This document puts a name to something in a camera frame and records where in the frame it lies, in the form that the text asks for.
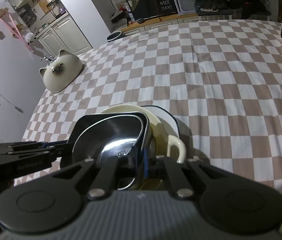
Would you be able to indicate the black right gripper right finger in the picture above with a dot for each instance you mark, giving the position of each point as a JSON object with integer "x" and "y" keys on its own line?
{"x": 171, "y": 178}

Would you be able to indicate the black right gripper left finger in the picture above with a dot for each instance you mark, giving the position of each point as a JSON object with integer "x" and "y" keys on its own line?
{"x": 115, "y": 173}

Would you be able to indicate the square black metal tray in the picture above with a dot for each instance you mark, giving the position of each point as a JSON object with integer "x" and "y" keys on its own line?
{"x": 136, "y": 181}

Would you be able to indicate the cream two-handled ceramic bowl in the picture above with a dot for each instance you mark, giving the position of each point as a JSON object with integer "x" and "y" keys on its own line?
{"x": 165, "y": 144}

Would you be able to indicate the round stainless steel bowl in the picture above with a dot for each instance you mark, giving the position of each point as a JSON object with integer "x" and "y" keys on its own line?
{"x": 100, "y": 137}

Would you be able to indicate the white blue-rimmed plate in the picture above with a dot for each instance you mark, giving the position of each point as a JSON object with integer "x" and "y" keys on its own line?
{"x": 169, "y": 122}

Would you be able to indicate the white cat-shaped ceramic lid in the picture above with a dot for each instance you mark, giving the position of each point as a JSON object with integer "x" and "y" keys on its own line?
{"x": 61, "y": 72}

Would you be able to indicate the checkered beige white tablecloth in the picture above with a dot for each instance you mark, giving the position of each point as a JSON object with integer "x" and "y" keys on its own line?
{"x": 221, "y": 80}

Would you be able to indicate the white kitchen cabinet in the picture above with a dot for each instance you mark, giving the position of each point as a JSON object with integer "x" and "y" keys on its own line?
{"x": 64, "y": 34}

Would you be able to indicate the grey pet bowl on floor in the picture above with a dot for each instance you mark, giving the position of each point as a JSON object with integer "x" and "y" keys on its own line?
{"x": 114, "y": 36}

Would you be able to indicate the white low cabinet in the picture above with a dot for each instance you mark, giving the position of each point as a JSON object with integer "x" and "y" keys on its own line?
{"x": 136, "y": 28}

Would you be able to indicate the white framed panel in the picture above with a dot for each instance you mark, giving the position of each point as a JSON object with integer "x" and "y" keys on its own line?
{"x": 186, "y": 0}

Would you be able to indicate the black have a nice day sign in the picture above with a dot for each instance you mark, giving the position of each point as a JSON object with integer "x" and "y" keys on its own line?
{"x": 153, "y": 1}

